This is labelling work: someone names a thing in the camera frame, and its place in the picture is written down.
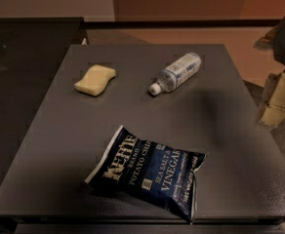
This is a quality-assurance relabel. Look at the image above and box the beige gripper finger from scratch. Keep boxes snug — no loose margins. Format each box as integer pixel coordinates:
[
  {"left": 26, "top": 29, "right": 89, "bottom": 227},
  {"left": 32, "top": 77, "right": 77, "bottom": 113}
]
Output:
[
  {"left": 254, "top": 27, "right": 277, "bottom": 50},
  {"left": 259, "top": 70, "right": 285, "bottom": 127}
]

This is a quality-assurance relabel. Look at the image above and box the clear blue-label plastic bottle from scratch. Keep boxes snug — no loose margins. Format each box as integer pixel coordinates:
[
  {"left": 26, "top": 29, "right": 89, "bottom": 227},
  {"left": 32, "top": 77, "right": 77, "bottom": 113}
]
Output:
[{"left": 149, "top": 53, "right": 202, "bottom": 96}]

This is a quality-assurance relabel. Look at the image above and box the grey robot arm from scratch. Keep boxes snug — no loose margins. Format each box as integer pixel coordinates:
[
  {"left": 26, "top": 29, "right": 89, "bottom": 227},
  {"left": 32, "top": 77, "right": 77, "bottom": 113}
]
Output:
[{"left": 258, "top": 17, "right": 285, "bottom": 127}]

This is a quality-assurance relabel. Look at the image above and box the blue Kettle chips bag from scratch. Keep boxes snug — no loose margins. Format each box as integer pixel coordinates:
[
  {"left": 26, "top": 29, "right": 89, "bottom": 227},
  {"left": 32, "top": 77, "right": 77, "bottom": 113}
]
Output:
[{"left": 85, "top": 127, "right": 206, "bottom": 222}]

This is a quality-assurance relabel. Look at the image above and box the yellow sponge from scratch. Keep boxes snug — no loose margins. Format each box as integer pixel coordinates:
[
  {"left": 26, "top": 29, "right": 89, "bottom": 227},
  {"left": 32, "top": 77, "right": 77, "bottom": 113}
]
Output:
[{"left": 74, "top": 64, "right": 116, "bottom": 97}]

